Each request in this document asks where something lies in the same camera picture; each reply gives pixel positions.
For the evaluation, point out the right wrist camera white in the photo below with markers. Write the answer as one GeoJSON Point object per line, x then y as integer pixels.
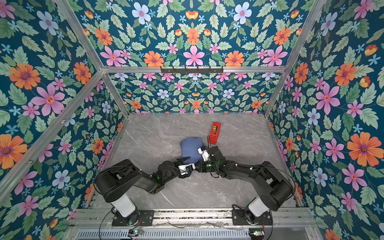
{"type": "Point", "coordinates": [204, 154]}

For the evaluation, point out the aluminium corner frame post right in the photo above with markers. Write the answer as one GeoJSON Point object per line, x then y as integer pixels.
{"type": "Point", "coordinates": [312, 17]}

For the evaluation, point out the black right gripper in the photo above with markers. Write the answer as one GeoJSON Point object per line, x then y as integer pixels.
{"type": "Point", "coordinates": [201, 166]}

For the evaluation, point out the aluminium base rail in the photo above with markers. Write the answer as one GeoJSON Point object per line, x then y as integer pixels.
{"type": "Point", "coordinates": [195, 218]}

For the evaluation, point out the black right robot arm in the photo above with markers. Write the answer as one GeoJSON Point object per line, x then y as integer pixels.
{"type": "Point", "coordinates": [271, 186]}

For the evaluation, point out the aluminium corner frame post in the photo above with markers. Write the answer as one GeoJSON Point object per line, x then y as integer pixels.
{"type": "Point", "coordinates": [312, 17]}
{"type": "Point", "coordinates": [78, 30]}

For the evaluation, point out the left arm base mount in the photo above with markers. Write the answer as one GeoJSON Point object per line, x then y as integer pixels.
{"type": "Point", "coordinates": [143, 218]}

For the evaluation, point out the aluminium corner frame post left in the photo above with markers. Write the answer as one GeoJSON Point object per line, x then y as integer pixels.
{"type": "Point", "coordinates": [78, 30]}

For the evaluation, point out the aluminium horizontal back bar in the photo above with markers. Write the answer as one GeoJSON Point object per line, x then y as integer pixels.
{"type": "Point", "coordinates": [142, 70]}

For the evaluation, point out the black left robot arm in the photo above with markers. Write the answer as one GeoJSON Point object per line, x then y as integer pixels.
{"type": "Point", "coordinates": [114, 182]}

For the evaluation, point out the aluminium left side bar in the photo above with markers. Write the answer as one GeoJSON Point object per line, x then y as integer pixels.
{"type": "Point", "coordinates": [21, 168]}

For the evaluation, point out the white vented cable duct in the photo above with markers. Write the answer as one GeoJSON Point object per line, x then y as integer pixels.
{"type": "Point", "coordinates": [165, 234]}

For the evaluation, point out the black hook rail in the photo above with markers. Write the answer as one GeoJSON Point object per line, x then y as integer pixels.
{"type": "Point", "coordinates": [192, 70]}

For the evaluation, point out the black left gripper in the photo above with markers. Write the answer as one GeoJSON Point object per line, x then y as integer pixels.
{"type": "Point", "coordinates": [177, 163]}

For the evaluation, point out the red tape dispenser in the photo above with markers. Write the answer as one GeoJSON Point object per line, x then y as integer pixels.
{"type": "Point", "coordinates": [214, 133]}

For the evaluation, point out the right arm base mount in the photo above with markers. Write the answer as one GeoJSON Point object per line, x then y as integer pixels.
{"type": "Point", "coordinates": [243, 216]}

